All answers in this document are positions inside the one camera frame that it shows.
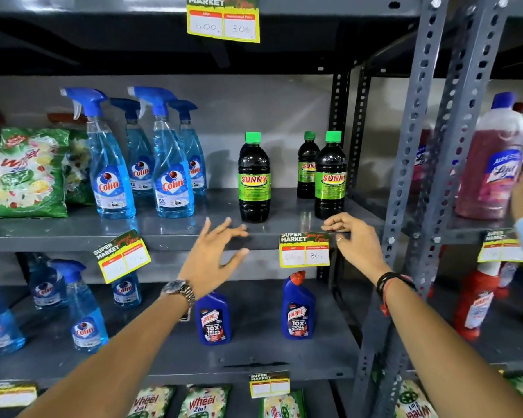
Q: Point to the person's left little finger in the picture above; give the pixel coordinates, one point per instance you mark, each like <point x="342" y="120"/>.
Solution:
<point x="206" y="228"/>

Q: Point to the pink floor cleaner bottle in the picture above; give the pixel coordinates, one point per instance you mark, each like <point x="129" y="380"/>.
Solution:
<point x="420" y="165"/>
<point x="490" y="169"/>

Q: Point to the person's right forearm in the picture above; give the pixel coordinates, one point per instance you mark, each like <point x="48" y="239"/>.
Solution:
<point x="444" y="361"/>

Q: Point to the red wrist thread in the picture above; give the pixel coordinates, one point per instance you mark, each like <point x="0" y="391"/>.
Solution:
<point x="384" y="300"/>

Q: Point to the dark bottle with green cap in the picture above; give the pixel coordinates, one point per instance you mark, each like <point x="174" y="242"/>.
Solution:
<point x="254" y="187"/>
<point x="306" y="169"/>
<point x="330" y="184"/>

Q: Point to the person's right thumb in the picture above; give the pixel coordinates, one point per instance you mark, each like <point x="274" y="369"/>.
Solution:
<point x="344" y="216"/>

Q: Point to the yellow price tag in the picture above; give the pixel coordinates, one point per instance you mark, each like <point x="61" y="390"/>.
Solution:
<point x="502" y="250"/>
<point x="122" y="256"/>
<point x="15" y="395"/>
<point x="304" y="252"/>
<point x="223" y="19"/>
<point x="269" y="385"/>

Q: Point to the person's left forearm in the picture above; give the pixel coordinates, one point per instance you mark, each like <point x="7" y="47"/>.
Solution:
<point x="113" y="365"/>

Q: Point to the person's left thumb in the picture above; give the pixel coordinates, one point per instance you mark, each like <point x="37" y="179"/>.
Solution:
<point x="237" y="260"/>

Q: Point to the grey metal shelf rack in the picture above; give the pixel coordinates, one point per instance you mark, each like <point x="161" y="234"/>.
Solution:
<point x="266" y="339"/>
<point x="455" y="126"/>

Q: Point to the person's left hand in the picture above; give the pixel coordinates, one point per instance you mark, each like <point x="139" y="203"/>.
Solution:
<point x="202" y="265"/>

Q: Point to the person's right hand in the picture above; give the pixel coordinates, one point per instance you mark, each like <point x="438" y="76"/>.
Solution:
<point x="366" y="252"/>

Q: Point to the blue toilet cleaner bottle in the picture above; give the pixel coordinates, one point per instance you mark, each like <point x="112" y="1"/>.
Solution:
<point x="213" y="322"/>
<point x="298" y="313"/>

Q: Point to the silver wrist watch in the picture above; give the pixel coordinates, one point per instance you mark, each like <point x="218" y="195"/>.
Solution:
<point x="178" y="288"/>

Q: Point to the person's left middle finger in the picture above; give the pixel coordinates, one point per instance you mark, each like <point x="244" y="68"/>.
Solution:
<point x="233" y="227"/>

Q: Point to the red toilet cleaner bottle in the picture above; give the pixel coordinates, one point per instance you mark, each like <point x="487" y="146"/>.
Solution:
<point x="505" y="278"/>
<point x="475" y="304"/>

